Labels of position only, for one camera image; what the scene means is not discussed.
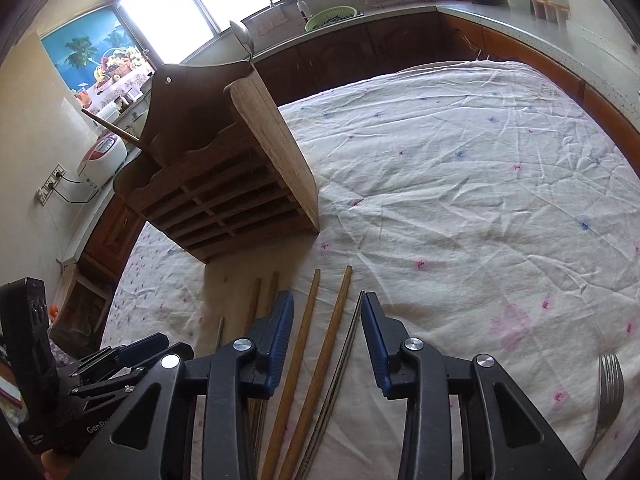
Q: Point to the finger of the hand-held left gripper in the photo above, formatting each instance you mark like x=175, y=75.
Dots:
x=135, y=350
x=130, y=377

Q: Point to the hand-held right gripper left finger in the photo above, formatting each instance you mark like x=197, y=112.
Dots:
x=280, y=330

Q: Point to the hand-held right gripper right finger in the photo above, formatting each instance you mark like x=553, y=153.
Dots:
x=372, y=340

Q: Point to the wooden chopstick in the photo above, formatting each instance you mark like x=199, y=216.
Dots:
x=332, y=330
x=300, y=355

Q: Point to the metal chopstick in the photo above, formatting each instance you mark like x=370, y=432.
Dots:
x=259, y=430
x=347, y=360
x=340, y=361
x=219, y=335

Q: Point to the wooden utensil holder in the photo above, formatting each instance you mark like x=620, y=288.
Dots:
x=280, y=160

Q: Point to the wooden stick utensil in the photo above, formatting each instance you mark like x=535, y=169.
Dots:
x=117, y=130

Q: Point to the small orange tomato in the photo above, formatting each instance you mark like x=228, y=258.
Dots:
x=55, y=314

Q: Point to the white floral tablecloth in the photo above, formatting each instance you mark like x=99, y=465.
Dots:
x=450, y=185

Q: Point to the red and white rice cooker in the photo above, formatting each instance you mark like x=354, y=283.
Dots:
x=102, y=157

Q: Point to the metal fork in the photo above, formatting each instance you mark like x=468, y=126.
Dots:
x=611, y=385

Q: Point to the metal spoon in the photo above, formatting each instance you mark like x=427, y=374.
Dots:
x=241, y=35

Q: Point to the pink dish cloth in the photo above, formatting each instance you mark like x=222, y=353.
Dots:
x=267, y=22

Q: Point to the green colander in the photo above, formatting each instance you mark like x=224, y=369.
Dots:
x=330, y=20

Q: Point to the metal sink faucet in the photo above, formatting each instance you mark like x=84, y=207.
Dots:
x=302, y=10

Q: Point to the kitchen window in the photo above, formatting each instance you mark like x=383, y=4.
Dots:
x=165, y=15

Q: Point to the condiment jar set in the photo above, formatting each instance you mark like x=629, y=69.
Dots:
x=549, y=9

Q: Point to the wall socket strip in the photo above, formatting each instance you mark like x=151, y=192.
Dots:
x=50, y=185

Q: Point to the tropical fruit wall poster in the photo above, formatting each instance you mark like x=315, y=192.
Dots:
x=85, y=45

